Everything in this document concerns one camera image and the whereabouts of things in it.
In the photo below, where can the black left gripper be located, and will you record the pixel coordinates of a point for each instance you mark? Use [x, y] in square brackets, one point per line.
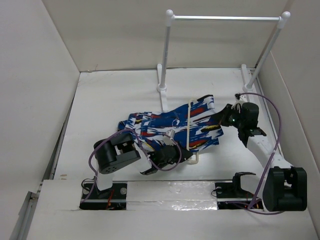
[185, 154]

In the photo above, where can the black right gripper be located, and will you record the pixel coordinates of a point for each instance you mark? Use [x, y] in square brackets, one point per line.
[223, 114]

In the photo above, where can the blue patterned trousers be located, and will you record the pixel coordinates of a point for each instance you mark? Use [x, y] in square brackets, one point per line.
[193, 125]

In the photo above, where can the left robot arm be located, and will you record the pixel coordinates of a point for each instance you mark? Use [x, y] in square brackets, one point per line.
[119, 151]

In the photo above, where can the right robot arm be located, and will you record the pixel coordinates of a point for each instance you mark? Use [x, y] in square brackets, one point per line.
[282, 187]

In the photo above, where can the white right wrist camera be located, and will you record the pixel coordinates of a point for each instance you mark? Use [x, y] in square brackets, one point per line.
[240, 99]

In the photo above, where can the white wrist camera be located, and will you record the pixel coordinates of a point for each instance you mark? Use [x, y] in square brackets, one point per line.
[240, 99]
[170, 133]

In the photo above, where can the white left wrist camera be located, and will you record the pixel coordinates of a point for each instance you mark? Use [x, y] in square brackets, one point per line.
[170, 133]

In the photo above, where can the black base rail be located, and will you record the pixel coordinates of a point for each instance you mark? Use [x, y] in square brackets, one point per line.
[164, 196]

